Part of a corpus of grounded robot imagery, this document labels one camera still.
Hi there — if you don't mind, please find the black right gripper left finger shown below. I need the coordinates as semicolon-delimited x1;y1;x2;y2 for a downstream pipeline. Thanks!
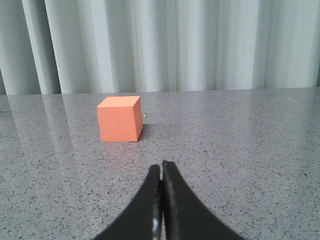
95;164;160;240

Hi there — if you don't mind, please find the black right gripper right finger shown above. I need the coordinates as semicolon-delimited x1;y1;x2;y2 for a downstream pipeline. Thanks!
162;161;243;240

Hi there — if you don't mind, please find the orange foam cube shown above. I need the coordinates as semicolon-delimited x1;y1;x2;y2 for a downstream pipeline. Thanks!
97;96;143;142

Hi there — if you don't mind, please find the pale green curtain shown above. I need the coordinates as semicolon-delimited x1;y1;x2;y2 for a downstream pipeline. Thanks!
0;0;320;95

